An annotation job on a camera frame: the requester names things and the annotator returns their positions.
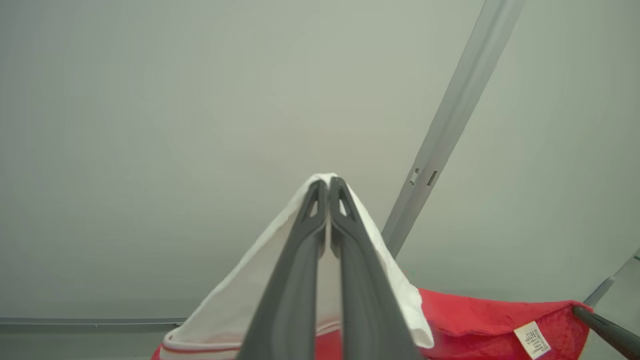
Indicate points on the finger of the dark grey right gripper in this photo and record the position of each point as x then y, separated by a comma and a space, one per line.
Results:
615, 334

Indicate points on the grey metal post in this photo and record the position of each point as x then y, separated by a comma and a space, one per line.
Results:
450, 120

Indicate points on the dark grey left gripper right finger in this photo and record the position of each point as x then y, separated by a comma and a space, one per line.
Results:
370, 315

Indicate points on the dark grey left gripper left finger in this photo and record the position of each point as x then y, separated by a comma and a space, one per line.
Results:
290, 310

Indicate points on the red white t-shirt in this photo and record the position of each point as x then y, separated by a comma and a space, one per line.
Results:
475, 320

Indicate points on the grey wall skirting rail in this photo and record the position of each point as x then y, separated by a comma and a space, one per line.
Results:
75, 321

